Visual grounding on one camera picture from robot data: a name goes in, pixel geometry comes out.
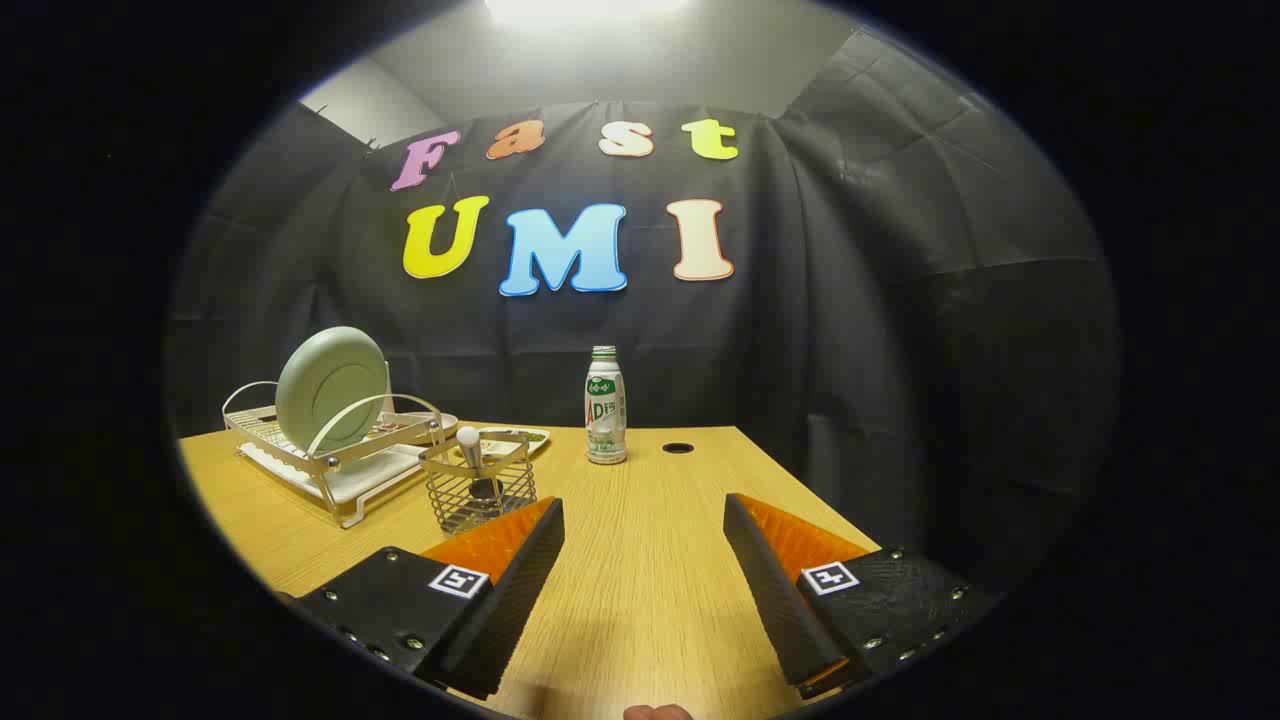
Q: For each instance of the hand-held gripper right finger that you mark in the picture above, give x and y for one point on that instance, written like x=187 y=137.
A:
x=775 y=590

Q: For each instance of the pale green plate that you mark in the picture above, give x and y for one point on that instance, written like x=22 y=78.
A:
x=330 y=390

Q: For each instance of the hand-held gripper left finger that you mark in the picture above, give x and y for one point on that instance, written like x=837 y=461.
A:
x=510 y=600

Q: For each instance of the black backdrop cloth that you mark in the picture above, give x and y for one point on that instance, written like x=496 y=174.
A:
x=850 y=330

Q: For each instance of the white drain tray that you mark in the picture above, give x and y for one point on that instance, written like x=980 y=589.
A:
x=375 y=480

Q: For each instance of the white divided tray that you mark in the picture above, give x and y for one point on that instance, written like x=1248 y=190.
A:
x=530 y=438

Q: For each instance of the white milk drink bottle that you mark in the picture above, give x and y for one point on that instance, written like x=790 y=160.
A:
x=605 y=410

